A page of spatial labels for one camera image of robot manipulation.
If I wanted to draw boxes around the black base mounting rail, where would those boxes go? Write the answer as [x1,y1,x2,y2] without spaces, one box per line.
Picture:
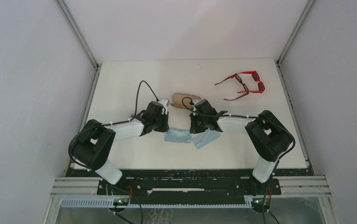
[65,167,283,207]

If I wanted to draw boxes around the right black camera cable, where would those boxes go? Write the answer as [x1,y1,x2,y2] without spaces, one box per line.
[181,97,296,224]

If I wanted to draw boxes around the light blue cleaning cloth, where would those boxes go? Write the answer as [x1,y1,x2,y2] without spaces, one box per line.
[164,128,192,143]

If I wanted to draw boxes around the aluminium frame post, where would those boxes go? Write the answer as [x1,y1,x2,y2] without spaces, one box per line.
[54,0,102,177]
[275,0,317,169]

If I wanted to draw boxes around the black camera cable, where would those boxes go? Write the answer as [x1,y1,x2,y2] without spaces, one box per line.
[181,97,296,224]
[68,80,161,169]

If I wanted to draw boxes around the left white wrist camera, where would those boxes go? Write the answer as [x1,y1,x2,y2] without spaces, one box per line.
[157,98,170,115]

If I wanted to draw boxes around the left aluminium frame post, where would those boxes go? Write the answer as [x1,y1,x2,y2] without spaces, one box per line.
[54,0,102,177]

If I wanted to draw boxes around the red sunglasses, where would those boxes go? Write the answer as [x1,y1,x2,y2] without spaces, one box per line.
[237,70,265,94]

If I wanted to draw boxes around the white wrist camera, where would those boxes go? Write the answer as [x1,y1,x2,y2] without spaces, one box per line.
[157,98,170,115]
[189,99,200,111]

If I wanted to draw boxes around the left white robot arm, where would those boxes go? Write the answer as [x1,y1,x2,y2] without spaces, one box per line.
[68,98,169,185]

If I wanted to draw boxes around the right aluminium frame post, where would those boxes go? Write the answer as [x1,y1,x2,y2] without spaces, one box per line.
[275,0,317,169]

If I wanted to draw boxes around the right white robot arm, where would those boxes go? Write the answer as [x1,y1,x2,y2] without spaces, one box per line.
[185,99,296,184]

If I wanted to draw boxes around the left black camera cable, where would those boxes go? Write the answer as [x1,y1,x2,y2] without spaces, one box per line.
[68,80,161,169]

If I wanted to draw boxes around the brown striped glasses case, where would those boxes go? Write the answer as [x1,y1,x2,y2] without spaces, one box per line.
[170,93,201,109]

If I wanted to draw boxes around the brown tortoise sunglasses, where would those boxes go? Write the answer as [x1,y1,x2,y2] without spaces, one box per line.
[214,73,249,101]

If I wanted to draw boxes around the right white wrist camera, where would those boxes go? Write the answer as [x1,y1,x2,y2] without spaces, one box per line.
[189,99,200,111]

